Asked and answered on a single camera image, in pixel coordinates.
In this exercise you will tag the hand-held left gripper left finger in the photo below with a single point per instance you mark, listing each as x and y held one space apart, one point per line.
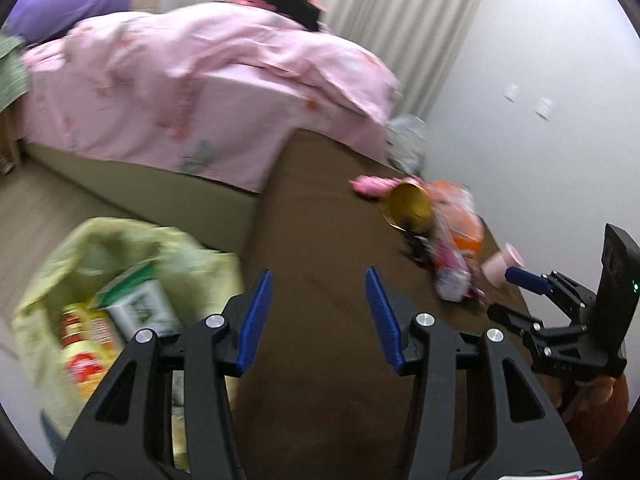
255 320

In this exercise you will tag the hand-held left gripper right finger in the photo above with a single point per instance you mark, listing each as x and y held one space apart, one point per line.
385 320

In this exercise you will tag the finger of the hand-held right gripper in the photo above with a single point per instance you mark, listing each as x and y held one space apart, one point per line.
527 280
510 316

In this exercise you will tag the orange snack packet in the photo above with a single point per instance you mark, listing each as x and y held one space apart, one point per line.
465 230

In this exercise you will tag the pink snack packet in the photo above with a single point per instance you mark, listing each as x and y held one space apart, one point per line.
447 257

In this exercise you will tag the green white snack packet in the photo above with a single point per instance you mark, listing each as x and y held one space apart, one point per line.
137 305

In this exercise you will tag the yellow red snack packet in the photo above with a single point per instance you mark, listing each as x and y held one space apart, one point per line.
87 350

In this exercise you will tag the yellow trash bag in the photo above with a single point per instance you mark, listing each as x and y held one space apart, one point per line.
45 280

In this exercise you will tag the person's right hand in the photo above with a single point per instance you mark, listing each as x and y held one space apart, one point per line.
600 390

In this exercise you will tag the pink cylindrical cup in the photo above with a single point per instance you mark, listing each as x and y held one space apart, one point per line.
502 265

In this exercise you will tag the pink toy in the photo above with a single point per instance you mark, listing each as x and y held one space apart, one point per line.
372 186

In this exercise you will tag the bed with pink duvet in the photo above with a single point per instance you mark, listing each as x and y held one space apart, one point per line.
150 195

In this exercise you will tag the clear plastic bag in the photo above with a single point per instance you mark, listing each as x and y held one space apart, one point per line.
407 140

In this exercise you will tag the pink floral bed sheet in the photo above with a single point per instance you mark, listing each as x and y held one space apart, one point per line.
100 120

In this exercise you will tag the pink floral duvet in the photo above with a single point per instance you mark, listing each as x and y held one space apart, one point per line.
225 45

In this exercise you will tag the light wooden nightstand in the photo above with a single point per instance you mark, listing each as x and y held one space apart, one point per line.
9 140

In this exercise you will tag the striped white curtain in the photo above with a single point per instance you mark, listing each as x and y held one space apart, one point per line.
350 10

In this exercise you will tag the black and pink garment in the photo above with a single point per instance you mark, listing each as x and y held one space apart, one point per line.
285 7

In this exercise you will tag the green checked cloth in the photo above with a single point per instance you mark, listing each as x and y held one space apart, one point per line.
12 70

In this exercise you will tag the purple pillow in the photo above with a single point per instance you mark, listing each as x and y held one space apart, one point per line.
65 7

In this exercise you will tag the white wall socket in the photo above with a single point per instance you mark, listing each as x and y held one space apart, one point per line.
544 108
512 92

